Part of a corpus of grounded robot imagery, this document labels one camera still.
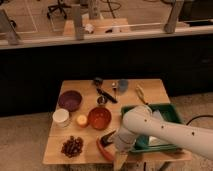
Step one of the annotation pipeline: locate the bunch of dark grapes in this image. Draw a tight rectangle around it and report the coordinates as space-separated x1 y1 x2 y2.
61 136 83 158

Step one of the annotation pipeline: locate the white paper cup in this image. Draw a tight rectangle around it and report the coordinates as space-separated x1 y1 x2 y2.
52 108 70 127

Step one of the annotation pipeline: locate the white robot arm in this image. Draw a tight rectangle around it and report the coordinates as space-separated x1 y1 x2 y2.
113 105 213 160

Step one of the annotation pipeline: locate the red chili pepper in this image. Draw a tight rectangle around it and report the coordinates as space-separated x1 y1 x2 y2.
96 138 115 162

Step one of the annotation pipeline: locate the black rectangular block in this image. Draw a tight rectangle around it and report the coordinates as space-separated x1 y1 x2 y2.
100 131 115 147

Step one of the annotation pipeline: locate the small black object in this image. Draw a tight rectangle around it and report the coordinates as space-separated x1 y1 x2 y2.
93 77 103 86

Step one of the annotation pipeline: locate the black cable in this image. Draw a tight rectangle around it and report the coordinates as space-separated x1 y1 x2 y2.
185 114 213 127

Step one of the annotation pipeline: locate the yellow handled tool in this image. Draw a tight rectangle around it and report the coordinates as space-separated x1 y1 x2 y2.
136 85 148 105

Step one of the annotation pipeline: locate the black office chair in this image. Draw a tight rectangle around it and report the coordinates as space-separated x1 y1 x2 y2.
47 0 70 19

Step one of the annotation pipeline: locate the metal spoon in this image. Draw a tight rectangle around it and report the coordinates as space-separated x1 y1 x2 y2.
112 82 117 99

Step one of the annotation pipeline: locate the yellow candle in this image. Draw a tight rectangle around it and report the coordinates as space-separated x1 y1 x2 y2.
76 115 88 128

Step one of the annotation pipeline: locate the green plastic tray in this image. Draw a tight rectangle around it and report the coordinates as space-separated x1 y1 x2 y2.
117 104 181 153

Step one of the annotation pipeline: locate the grey cloth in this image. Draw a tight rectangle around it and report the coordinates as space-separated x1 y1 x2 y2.
152 110 164 120

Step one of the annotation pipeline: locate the purple bowl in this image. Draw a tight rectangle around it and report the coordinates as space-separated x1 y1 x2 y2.
58 90 82 112

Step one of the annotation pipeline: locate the blue cup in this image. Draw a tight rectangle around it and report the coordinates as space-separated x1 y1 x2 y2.
118 79 128 93

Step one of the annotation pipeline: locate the red bowl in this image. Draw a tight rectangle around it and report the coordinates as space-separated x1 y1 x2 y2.
88 107 111 130

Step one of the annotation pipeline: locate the wooden table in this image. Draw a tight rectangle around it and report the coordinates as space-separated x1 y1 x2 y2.
42 78 193 171

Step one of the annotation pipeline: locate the black handled utensil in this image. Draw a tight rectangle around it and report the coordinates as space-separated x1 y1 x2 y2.
96 88 118 103

